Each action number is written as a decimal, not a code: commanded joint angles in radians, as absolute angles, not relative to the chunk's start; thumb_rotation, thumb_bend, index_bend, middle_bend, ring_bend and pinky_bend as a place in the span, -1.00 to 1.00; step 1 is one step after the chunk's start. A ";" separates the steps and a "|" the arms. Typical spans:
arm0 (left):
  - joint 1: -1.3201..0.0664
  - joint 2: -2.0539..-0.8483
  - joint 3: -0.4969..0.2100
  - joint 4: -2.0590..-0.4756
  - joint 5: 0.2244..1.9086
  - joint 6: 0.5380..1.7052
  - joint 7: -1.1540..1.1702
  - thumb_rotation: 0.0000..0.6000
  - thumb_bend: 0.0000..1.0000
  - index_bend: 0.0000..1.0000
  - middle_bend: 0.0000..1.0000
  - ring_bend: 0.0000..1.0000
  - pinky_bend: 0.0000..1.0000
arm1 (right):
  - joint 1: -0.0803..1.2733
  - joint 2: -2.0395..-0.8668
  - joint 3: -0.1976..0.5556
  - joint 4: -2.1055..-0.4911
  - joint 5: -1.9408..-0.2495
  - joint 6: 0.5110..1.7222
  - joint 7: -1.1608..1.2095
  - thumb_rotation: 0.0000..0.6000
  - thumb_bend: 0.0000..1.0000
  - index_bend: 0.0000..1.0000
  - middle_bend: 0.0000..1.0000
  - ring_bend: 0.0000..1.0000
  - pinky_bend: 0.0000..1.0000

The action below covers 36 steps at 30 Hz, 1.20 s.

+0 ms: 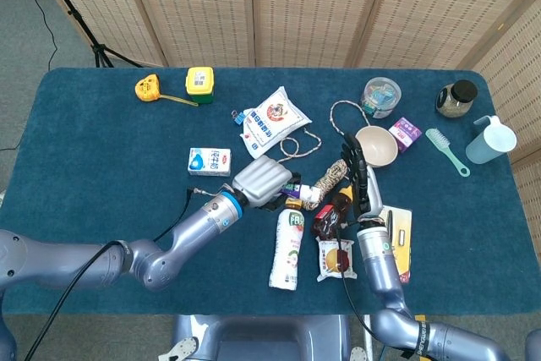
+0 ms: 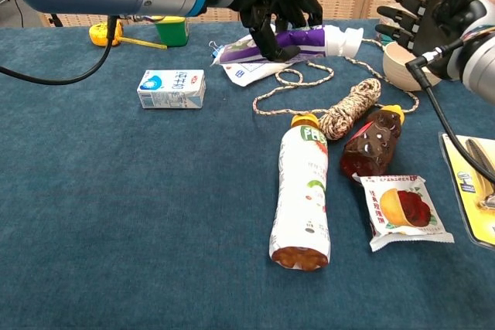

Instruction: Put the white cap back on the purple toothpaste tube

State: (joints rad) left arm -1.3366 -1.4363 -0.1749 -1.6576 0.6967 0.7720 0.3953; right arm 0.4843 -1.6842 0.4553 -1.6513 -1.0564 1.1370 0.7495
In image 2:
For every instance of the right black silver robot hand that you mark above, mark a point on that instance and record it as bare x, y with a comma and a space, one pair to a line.
444, 24

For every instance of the purple white toothpaste tube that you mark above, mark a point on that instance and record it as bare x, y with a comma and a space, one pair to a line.
309, 42

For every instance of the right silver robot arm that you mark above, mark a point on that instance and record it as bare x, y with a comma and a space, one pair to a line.
483, 67

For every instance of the green box with yellow lid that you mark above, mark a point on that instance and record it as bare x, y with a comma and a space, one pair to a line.
170, 34

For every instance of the beige bowl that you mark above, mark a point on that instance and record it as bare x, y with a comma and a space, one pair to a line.
398, 71

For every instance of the blue binder clip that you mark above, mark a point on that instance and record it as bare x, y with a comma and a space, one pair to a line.
217, 52

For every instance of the white powder bag red emblem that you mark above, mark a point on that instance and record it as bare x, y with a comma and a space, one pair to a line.
247, 73

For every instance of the blue white milk carton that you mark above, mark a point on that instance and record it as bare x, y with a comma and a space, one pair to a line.
170, 88

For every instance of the bear shaped honey bottle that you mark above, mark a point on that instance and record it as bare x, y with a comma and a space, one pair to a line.
367, 148

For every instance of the yellow tape measure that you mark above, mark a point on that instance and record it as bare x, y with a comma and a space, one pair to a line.
98, 34

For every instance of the yellow razor blister pack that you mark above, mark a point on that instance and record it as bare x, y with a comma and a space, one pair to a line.
464, 198

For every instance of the white snack cake packet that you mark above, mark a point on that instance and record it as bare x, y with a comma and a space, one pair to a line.
402, 210

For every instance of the black tripod stand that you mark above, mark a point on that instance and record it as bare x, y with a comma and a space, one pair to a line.
56, 21

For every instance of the white drink bottle orange cap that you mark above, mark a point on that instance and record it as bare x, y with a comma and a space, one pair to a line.
301, 198

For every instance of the blue table cloth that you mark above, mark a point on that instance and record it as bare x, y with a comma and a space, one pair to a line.
116, 191

